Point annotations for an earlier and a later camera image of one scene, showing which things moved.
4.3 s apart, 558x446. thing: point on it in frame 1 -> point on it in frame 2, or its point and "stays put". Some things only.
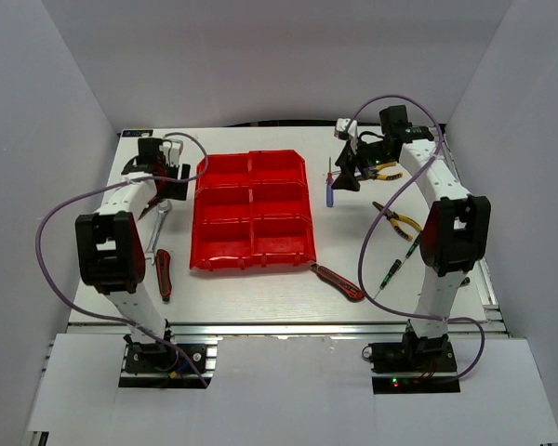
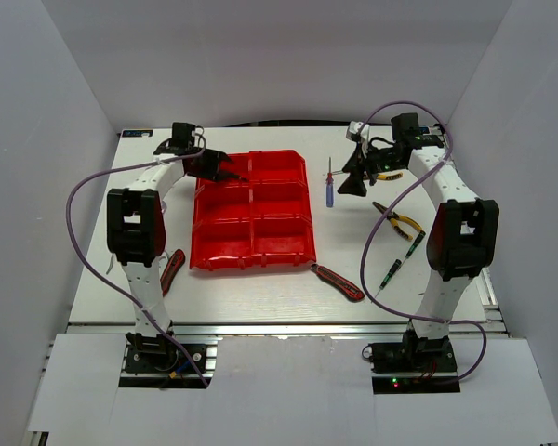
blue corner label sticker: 137,133 stays put
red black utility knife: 347,290 stays put
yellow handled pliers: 394,216 stays put
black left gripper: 177,190 -> 214,158
